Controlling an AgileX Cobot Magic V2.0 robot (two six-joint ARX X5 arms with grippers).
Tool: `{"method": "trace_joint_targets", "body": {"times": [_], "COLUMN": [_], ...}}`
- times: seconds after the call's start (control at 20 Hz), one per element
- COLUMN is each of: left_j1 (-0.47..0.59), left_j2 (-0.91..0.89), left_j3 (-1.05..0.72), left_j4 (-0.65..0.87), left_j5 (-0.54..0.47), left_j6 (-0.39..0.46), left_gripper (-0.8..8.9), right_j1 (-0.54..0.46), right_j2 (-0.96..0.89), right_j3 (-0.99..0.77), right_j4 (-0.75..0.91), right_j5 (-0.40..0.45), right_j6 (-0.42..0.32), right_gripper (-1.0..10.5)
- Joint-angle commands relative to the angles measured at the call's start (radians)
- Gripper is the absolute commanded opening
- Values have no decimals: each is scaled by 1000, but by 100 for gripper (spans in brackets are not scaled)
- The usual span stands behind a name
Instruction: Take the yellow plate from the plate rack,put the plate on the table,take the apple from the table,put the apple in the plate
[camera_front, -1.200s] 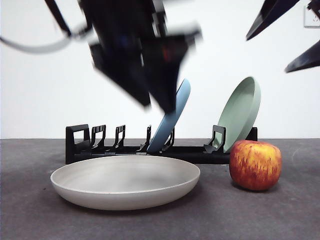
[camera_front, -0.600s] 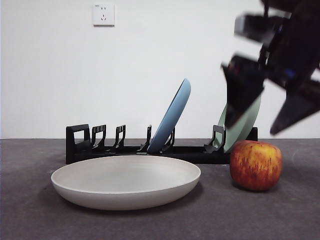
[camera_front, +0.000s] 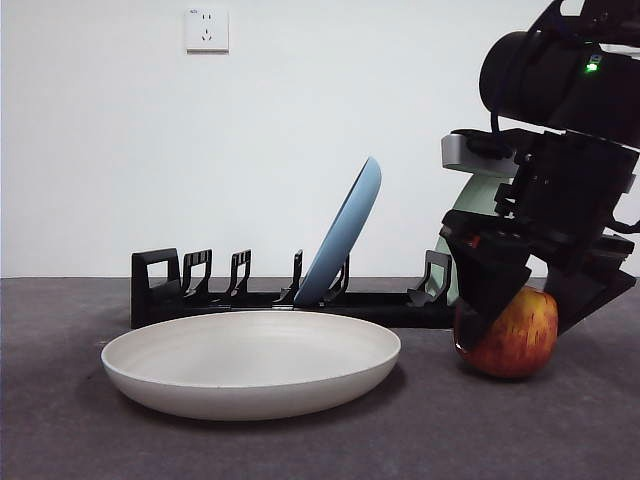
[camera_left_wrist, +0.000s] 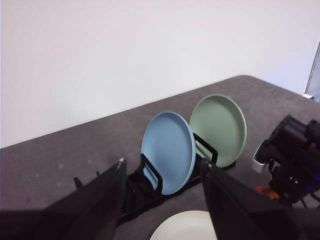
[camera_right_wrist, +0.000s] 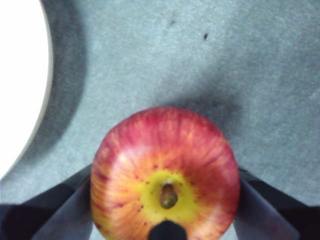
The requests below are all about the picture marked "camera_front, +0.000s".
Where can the cream round plate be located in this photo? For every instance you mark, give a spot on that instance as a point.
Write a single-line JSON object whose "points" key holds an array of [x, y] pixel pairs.
{"points": [[250, 365]]}

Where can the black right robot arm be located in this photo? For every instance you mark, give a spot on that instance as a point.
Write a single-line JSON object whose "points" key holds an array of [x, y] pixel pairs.
{"points": [[540, 75]]}

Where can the green round plate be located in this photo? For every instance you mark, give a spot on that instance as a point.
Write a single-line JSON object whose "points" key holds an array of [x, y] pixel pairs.
{"points": [[480, 197]]}

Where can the blue round plate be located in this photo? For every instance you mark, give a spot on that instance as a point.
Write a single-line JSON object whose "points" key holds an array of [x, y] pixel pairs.
{"points": [[345, 230]]}

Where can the black plate rack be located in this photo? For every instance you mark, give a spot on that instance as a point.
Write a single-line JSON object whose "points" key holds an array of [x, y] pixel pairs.
{"points": [[160, 312]]}

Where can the red yellow apple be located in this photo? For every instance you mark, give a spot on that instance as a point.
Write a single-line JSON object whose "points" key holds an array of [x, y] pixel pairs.
{"points": [[520, 345]]}

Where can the white wall socket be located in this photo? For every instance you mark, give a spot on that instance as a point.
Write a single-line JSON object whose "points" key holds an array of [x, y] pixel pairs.
{"points": [[208, 31]]}

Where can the pale grey camera box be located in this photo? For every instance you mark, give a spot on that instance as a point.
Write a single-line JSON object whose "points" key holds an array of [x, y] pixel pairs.
{"points": [[455, 150]]}

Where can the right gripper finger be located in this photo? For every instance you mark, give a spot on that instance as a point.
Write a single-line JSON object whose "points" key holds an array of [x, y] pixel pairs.
{"points": [[490, 285], [585, 295]]}

